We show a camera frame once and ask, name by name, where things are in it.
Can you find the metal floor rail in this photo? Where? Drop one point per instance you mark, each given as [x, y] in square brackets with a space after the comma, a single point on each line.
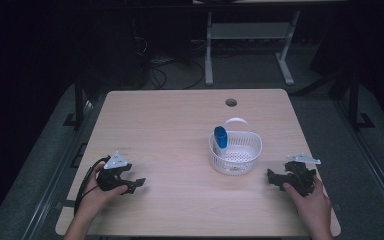
[51, 186]
[373, 166]

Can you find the person's right hand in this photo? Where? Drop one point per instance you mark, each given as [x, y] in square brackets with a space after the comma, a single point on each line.
[315, 206]

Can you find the black metal stand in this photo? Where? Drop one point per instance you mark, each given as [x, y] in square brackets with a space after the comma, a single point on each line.
[79, 106]
[354, 106]

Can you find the white metal desk frame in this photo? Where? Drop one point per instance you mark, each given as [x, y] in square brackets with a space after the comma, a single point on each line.
[246, 30]

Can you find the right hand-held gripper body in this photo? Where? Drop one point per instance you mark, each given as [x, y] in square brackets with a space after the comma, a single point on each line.
[298, 176]

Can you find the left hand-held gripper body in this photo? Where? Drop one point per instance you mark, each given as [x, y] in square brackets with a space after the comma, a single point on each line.
[110, 180]

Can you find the white plastic basket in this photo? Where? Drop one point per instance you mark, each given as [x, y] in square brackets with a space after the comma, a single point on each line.
[238, 161]

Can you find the white bottle with blue cap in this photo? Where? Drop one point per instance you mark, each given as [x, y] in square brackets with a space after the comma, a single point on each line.
[220, 138]

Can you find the person's left hand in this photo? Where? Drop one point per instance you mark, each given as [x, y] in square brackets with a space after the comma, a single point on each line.
[93, 200]

